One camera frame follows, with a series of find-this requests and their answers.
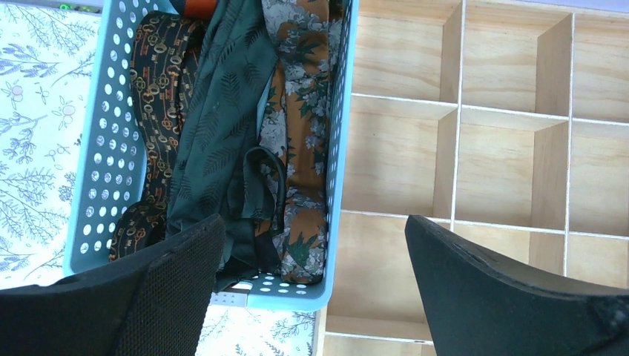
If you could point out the wooden compartment tray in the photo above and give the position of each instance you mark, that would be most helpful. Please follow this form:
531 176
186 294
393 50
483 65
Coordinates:
505 122

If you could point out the orange black striped tie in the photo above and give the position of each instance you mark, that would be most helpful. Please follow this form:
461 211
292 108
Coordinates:
196 9

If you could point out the black gold patterned tie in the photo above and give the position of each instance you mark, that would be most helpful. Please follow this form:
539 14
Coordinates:
164 62

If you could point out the dark green leaf tie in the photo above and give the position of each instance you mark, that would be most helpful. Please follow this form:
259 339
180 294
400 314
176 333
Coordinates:
218 162

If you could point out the light blue plastic basket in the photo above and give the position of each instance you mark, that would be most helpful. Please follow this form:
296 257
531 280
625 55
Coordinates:
113 160

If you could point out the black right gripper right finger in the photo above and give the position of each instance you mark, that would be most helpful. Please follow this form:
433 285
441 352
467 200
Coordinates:
480 302

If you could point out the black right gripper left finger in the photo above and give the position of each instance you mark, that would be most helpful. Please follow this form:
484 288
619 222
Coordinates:
152 302

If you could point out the orange grey floral tie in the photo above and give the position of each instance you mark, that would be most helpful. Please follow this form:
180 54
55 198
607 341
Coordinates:
295 134

